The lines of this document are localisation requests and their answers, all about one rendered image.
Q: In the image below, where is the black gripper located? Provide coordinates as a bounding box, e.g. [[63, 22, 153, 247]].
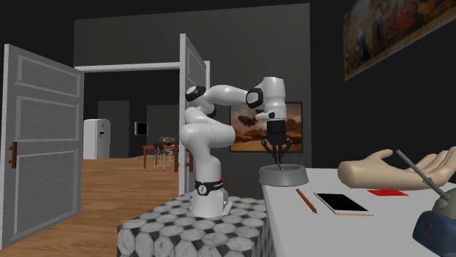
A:
[[261, 120, 293, 167]]

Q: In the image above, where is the black smartphone with gold edge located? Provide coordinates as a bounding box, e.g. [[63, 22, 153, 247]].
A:
[[313, 192, 374, 218]]

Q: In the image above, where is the red flat card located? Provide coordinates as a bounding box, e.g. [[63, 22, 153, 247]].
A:
[[367, 189, 409, 197]]

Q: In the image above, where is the white refrigerator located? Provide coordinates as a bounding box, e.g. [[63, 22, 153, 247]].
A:
[[83, 118, 112, 161]]

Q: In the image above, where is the brown dining table with chairs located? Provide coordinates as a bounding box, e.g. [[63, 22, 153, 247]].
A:
[[142, 136, 180, 173]]

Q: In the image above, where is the brown desert wall picture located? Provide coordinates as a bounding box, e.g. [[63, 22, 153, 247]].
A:
[[229, 101, 303, 153]]

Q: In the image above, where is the patterned tile robot stand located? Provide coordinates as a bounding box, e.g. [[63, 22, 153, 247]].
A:
[[116, 191, 273, 257]]

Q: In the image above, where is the grey round bowl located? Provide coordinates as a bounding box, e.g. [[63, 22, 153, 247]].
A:
[[258, 164, 309, 188]]

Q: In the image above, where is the brown pencil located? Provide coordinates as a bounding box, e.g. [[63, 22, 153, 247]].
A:
[[295, 188, 319, 215]]

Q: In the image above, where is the beige hand sculpture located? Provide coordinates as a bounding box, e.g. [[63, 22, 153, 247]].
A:
[[337, 145, 456, 191]]

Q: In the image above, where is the large colourful wall painting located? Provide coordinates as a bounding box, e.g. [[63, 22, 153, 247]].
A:
[[342, 0, 456, 81]]

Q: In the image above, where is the grey panelled door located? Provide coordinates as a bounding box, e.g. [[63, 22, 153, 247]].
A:
[[178, 33, 211, 196], [0, 43, 85, 250]]

